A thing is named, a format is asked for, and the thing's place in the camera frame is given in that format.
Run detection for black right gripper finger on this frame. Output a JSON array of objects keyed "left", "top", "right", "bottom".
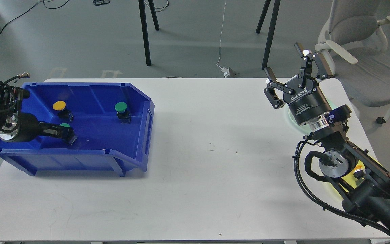
[
  {"left": 264, "top": 67, "right": 298, "bottom": 109},
  {"left": 294, "top": 43, "right": 334, "bottom": 85}
]

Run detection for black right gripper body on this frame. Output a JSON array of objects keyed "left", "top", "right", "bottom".
[{"left": 283, "top": 75, "right": 332, "bottom": 126}]

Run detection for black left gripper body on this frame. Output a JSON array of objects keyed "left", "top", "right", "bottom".
[{"left": 0, "top": 113, "right": 42, "bottom": 142}]

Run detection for yellow push button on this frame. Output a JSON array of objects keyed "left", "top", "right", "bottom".
[
  {"left": 52, "top": 100, "right": 74, "bottom": 122},
  {"left": 353, "top": 165, "right": 365, "bottom": 180}
]

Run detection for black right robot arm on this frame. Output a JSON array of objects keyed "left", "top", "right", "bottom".
[{"left": 264, "top": 43, "right": 390, "bottom": 236}]

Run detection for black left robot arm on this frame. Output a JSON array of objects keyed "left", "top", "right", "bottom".
[{"left": 0, "top": 72, "right": 77, "bottom": 145}]

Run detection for light green plate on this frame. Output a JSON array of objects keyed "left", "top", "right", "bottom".
[{"left": 287, "top": 98, "right": 333, "bottom": 133}]

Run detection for yellow plate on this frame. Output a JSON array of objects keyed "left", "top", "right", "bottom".
[{"left": 324, "top": 160, "right": 365, "bottom": 200}]

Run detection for blue plastic bin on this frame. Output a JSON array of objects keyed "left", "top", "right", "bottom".
[{"left": 0, "top": 82, "right": 154, "bottom": 176}]

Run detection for grey office chair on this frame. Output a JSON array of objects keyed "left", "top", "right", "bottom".
[{"left": 315, "top": 0, "right": 390, "bottom": 124}]

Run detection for black tripod right legs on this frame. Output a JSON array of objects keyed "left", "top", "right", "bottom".
[{"left": 256, "top": 0, "right": 281, "bottom": 70}]

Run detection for black tripod legs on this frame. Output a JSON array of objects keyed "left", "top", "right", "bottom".
[
  {"left": 138, "top": 0, "right": 160, "bottom": 66},
  {"left": 256, "top": 0, "right": 281, "bottom": 70}
]

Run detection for black tripod left legs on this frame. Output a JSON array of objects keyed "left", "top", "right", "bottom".
[{"left": 138, "top": 0, "right": 160, "bottom": 66}]

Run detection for white cable with plug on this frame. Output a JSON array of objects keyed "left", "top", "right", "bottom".
[{"left": 216, "top": 0, "right": 237, "bottom": 78}]

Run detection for black floor cable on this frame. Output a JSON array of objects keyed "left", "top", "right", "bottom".
[{"left": 0, "top": 0, "right": 72, "bottom": 55}]

